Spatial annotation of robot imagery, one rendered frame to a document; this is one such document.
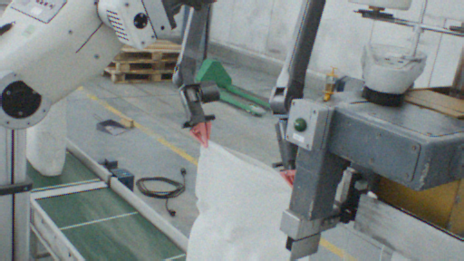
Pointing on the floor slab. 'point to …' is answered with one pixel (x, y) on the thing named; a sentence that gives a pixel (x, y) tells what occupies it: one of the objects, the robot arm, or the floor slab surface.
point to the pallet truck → (211, 71)
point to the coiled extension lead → (165, 194)
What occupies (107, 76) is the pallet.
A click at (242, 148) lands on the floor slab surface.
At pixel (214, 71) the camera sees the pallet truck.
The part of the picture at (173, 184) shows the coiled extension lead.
